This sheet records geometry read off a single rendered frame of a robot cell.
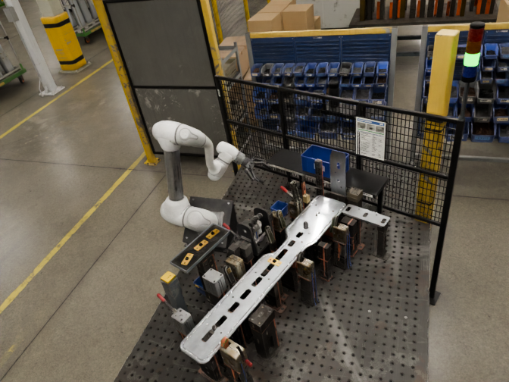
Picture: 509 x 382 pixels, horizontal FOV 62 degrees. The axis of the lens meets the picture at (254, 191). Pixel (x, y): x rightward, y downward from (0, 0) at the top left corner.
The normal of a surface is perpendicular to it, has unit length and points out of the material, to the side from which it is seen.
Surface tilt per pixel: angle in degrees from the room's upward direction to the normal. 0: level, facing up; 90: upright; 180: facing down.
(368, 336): 0
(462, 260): 0
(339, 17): 90
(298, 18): 90
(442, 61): 90
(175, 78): 92
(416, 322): 0
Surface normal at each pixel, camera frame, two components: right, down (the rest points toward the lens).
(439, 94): -0.55, 0.56
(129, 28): -0.35, 0.60
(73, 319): -0.14, -0.79
